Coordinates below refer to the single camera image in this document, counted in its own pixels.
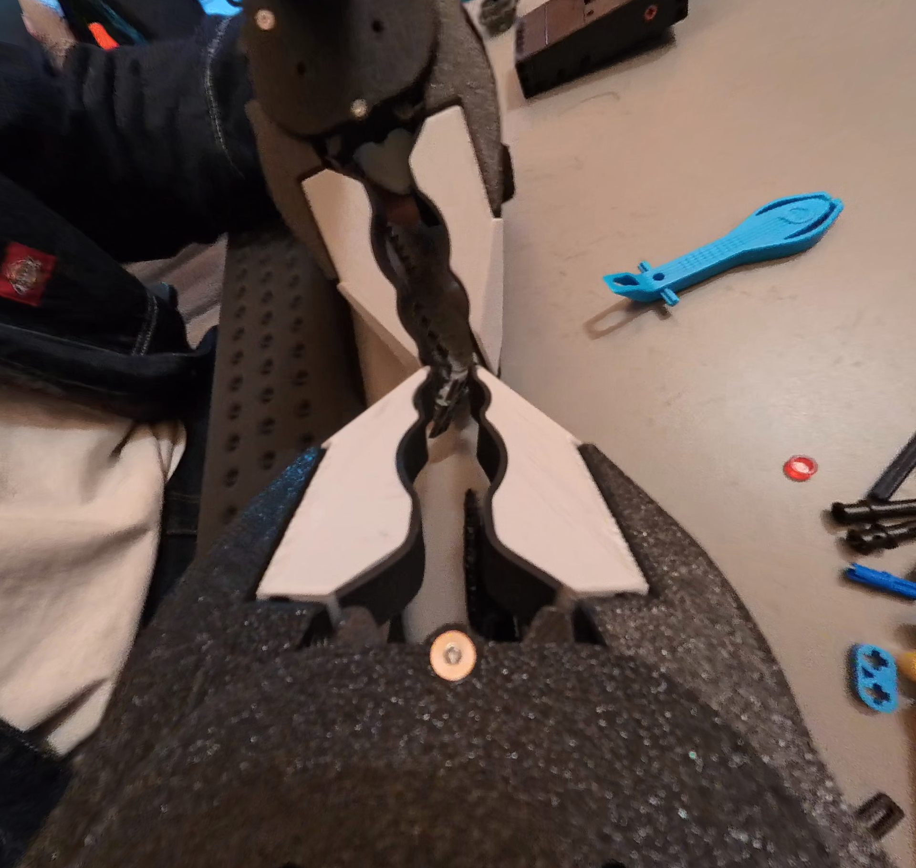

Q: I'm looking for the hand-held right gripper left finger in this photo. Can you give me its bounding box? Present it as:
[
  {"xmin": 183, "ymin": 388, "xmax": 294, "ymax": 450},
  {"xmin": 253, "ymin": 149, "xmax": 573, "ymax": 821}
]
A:
[{"xmin": 256, "ymin": 366, "xmax": 434, "ymax": 607}]

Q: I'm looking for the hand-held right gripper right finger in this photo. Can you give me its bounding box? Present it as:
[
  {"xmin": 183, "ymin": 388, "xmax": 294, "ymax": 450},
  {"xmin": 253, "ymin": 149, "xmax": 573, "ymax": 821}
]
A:
[{"xmin": 468, "ymin": 366, "xmax": 650, "ymax": 607}]

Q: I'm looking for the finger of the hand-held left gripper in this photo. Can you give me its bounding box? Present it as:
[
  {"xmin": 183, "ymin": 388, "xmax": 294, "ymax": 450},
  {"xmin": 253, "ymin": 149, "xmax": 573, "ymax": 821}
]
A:
[
  {"xmin": 301, "ymin": 167, "xmax": 430, "ymax": 369},
  {"xmin": 408, "ymin": 104, "xmax": 505, "ymax": 376}
]

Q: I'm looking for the grey toy track belt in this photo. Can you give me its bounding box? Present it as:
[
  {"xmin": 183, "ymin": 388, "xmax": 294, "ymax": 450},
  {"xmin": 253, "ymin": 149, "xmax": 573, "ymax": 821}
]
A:
[{"xmin": 383, "ymin": 220, "xmax": 479, "ymax": 441}]

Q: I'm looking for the black motor battery block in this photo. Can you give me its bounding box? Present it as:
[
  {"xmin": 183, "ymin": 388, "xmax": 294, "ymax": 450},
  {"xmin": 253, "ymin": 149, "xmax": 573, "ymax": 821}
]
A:
[{"xmin": 514, "ymin": 0, "xmax": 741, "ymax": 99}]

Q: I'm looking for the pile of blue yellow bricks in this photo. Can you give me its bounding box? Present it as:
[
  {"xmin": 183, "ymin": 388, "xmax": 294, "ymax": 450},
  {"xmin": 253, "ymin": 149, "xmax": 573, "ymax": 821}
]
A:
[{"xmin": 830, "ymin": 431, "xmax": 916, "ymax": 715}]

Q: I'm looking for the person's left forearm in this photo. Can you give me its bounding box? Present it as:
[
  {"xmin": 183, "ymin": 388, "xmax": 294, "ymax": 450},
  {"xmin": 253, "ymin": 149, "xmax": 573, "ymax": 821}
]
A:
[{"xmin": 0, "ymin": 16, "xmax": 287, "ymax": 264}]

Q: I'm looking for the black dimpled pad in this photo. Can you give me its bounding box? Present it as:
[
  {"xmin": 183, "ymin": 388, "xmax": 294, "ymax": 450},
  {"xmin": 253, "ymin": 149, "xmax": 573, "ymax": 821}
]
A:
[{"xmin": 197, "ymin": 227, "xmax": 367, "ymax": 555}]

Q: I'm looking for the blue brick separator tool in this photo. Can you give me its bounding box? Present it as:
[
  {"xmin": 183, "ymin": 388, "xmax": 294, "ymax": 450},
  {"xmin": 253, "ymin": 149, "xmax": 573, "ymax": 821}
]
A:
[{"xmin": 603, "ymin": 191, "xmax": 845, "ymax": 307}]

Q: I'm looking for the person's denim jacket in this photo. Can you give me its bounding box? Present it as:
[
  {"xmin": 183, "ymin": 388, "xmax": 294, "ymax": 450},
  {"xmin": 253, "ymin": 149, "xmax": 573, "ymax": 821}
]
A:
[{"xmin": 0, "ymin": 174, "xmax": 219, "ymax": 626}]

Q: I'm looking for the pile of red black bricks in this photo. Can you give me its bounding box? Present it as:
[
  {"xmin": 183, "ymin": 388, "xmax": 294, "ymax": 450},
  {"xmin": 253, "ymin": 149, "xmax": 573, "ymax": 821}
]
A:
[{"xmin": 855, "ymin": 793, "xmax": 906, "ymax": 840}]

